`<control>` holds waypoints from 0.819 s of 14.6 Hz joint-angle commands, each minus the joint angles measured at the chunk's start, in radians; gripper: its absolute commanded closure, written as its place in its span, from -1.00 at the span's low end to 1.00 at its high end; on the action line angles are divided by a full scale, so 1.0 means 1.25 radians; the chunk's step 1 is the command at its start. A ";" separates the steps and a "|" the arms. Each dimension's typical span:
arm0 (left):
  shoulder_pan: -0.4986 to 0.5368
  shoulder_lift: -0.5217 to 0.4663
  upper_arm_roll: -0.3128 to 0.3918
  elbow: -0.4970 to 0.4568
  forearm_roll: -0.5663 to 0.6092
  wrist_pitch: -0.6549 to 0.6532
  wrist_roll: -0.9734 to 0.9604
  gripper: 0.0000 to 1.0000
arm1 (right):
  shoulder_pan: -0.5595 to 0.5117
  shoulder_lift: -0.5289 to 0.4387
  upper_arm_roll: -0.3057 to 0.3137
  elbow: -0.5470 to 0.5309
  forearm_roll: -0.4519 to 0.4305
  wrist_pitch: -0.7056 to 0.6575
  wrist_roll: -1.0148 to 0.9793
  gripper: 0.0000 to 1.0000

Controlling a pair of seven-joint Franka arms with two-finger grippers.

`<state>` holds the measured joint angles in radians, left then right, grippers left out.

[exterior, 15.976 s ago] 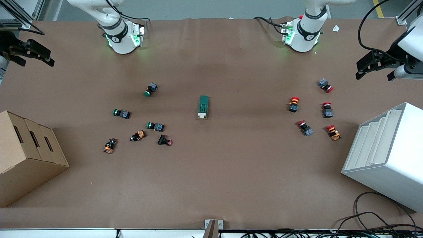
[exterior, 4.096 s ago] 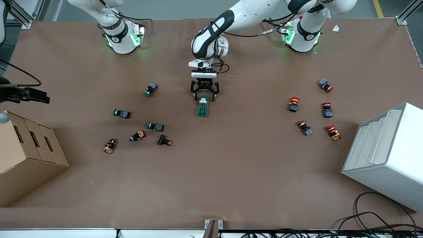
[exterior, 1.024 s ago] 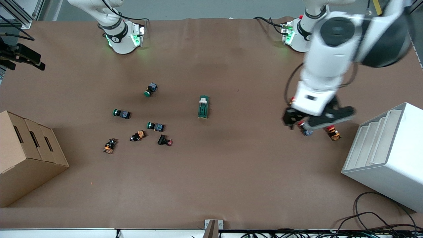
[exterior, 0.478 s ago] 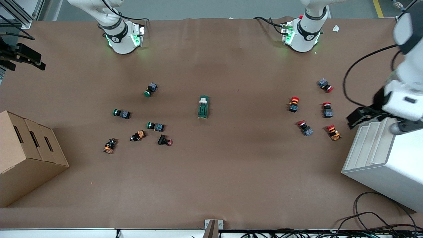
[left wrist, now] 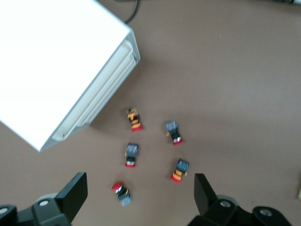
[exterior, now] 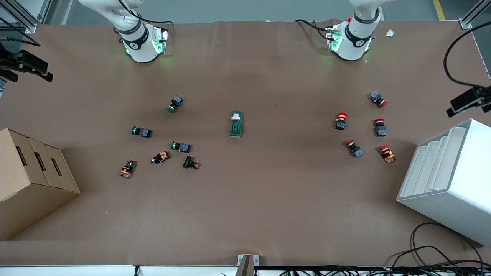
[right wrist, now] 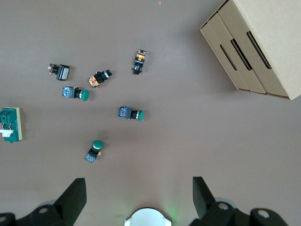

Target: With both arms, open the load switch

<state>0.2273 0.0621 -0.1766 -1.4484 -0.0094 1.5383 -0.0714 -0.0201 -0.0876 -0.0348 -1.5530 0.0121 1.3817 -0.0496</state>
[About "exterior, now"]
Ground grey aluminium frame profile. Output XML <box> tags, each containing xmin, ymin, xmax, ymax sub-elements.
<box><xmin>0</xmin><ymin>0</ymin><xmax>52</xmax><ymax>35</ymax></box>
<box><xmin>460</xmin><ymin>0</ymin><xmax>491</xmax><ymax>30</ymax></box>

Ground white foam slotted tray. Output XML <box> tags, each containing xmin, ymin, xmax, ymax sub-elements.
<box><xmin>396</xmin><ymin>118</ymin><xmax>491</xmax><ymax>246</ymax></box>

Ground tangled black cables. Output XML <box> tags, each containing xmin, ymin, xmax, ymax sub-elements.
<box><xmin>278</xmin><ymin>264</ymin><xmax>491</xmax><ymax>276</ymax></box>

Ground grey metal table bracket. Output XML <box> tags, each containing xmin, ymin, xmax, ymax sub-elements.
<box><xmin>237</xmin><ymin>254</ymin><xmax>259</xmax><ymax>276</ymax></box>

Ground green load switch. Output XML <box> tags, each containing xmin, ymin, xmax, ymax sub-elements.
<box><xmin>229</xmin><ymin>110</ymin><xmax>244</xmax><ymax>138</ymax></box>

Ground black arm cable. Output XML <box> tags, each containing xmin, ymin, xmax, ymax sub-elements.
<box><xmin>0</xmin><ymin>17</ymin><xmax>41</xmax><ymax>47</ymax></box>
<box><xmin>443</xmin><ymin>21</ymin><xmax>491</xmax><ymax>89</ymax></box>

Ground looped black floor cable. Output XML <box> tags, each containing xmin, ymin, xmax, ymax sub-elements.
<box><xmin>391</xmin><ymin>222</ymin><xmax>491</xmax><ymax>273</ymax></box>

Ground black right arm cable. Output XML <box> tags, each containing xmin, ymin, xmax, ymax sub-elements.
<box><xmin>0</xmin><ymin>17</ymin><xmax>41</xmax><ymax>47</ymax></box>

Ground brown cardboard box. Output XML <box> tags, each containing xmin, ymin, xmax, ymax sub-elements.
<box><xmin>0</xmin><ymin>128</ymin><xmax>81</xmax><ymax>241</ymax></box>

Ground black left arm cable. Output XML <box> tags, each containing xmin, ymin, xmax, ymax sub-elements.
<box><xmin>443</xmin><ymin>21</ymin><xmax>491</xmax><ymax>89</ymax></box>

